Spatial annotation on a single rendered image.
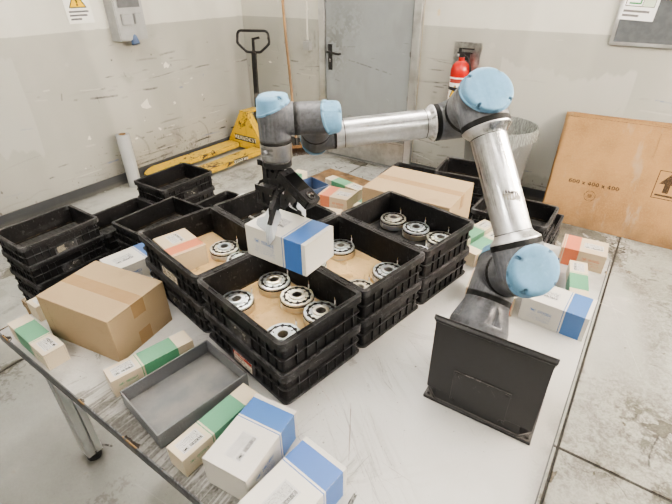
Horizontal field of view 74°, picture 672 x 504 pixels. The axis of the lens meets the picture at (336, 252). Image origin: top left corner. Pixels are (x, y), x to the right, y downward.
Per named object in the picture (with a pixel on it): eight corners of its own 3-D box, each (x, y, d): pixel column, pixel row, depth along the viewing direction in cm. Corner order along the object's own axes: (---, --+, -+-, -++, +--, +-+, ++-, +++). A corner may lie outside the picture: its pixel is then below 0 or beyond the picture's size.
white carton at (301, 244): (333, 255, 120) (333, 226, 115) (306, 276, 112) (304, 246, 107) (277, 235, 130) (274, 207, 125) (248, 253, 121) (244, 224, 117)
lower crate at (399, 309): (420, 309, 154) (424, 281, 148) (362, 353, 137) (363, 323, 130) (339, 264, 179) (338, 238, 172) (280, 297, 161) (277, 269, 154)
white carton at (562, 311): (589, 321, 148) (597, 300, 144) (581, 342, 140) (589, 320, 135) (528, 299, 159) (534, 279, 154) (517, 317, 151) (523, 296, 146)
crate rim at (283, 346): (364, 300, 126) (364, 293, 124) (280, 354, 108) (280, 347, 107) (275, 248, 150) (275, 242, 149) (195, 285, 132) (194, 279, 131)
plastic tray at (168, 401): (161, 449, 109) (157, 436, 107) (124, 404, 121) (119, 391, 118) (249, 385, 126) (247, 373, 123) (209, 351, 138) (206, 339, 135)
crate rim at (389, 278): (426, 259, 144) (427, 253, 142) (364, 300, 126) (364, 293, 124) (338, 218, 168) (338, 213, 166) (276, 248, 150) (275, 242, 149)
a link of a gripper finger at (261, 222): (255, 239, 115) (266, 205, 115) (272, 246, 112) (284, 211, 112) (247, 238, 112) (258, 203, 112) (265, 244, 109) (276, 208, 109)
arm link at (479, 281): (499, 304, 123) (515, 259, 125) (524, 306, 110) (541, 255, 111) (459, 288, 123) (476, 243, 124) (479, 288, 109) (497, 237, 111)
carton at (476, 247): (473, 267, 176) (475, 255, 173) (460, 261, 180) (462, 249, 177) (505, 246, 190) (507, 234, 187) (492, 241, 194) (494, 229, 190)
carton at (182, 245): (157, 257, 160) (152, 239, 156) (188, 245, 167) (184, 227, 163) (177, 275, 150) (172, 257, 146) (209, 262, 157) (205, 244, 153)
